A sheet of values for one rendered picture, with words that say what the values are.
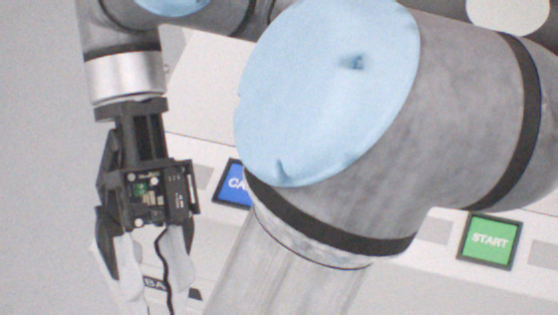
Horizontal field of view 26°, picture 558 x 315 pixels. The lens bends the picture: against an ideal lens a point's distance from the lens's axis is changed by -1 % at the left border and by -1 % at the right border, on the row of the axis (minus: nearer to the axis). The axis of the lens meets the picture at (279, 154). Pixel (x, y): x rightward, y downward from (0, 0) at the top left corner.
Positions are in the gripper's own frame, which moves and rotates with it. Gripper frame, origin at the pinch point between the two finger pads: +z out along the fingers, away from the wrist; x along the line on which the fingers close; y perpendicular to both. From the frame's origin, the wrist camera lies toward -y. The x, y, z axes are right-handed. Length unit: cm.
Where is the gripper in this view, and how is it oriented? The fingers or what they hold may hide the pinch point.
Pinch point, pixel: (157, 311)
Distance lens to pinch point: 117.2
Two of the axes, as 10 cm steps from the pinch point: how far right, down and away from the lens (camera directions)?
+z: 1.6, 9.9, -0.2
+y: 3.8, -0.8, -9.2
